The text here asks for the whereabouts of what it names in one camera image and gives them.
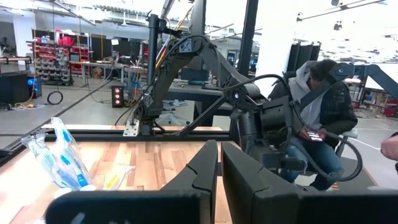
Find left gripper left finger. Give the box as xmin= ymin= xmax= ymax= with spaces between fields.
xmin=45 ymin=139 xmax=219 ymax=224

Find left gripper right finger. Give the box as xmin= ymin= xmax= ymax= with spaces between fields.
xmin=221 ymin=141 xmax=398 ymax=224

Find orange white toothbrush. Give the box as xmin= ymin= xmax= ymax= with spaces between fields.
xmin=103 ymin=164 xmax=136 ymax=190

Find blue white toothbrush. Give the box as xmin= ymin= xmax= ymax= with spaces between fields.
xmin=21 ymin=133 xmax=75 ymax=190
xmin=50 ymin=117 xmax=94 ymax=187

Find lit smartphone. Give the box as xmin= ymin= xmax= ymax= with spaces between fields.
xmin=307 ymin=131 xmax=325 ymax=142

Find person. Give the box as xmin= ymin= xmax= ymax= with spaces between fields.
xmin=269 ymin=58 xmax=359 ymax=191

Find grey office chair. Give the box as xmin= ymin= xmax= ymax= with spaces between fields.
xmin=334 ymin=128 xmax=359 ymax=159

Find white building column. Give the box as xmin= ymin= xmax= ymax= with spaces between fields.
xmin=256 ymin=0 xmax=298 ymax=97

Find black tower lit fans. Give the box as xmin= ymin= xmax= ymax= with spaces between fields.
xmin=111 ymin=85 xmax=125 ymax=108

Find person's hand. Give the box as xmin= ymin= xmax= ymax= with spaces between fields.
xmin=380 ymin=133 xmax=398 ymax=162

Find grey metal workbench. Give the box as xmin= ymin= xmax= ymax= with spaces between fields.
xmin=68 ymin=60 xmax=147 ymax=88

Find black clamp pole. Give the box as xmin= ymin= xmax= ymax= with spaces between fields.
xmin=146 ymin=12 xmax=183 ymax=86

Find red parts bin rack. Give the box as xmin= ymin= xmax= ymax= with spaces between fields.
xmin=30 ymin=29 xmax=91 ymax=85

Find black computer tower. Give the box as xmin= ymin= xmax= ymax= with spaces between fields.
xmin=0 ymin=70 xmax=43 ymax=105

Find black coiled floor cable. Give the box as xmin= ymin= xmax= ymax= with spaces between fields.
xmin=46 ymin=90 xmax=64 ymax=106

